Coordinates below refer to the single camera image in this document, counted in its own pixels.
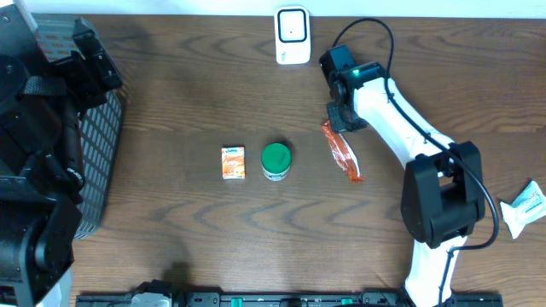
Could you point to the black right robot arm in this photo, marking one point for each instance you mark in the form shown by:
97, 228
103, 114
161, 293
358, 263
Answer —
441, 200

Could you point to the orange candy bar wrapper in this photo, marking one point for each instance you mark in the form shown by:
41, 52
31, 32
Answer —
342, 153

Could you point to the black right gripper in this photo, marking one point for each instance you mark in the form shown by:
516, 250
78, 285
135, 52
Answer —
336, 123

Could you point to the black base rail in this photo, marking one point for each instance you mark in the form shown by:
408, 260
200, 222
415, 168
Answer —
159, 293

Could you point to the teal wipes packet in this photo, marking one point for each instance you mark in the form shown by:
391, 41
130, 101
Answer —
527, 207

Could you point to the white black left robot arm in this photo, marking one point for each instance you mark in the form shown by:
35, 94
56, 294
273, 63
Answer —
59, 128

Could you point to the white barcode scanner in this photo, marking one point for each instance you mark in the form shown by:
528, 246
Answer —
292, 35

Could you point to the green lid jar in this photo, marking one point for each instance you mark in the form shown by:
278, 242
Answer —
276, 160

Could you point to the grey plastic mesh basket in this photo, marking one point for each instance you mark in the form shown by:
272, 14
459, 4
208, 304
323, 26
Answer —
100, 127

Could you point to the small orange snack box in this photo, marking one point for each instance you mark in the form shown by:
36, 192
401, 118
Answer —
233, 163

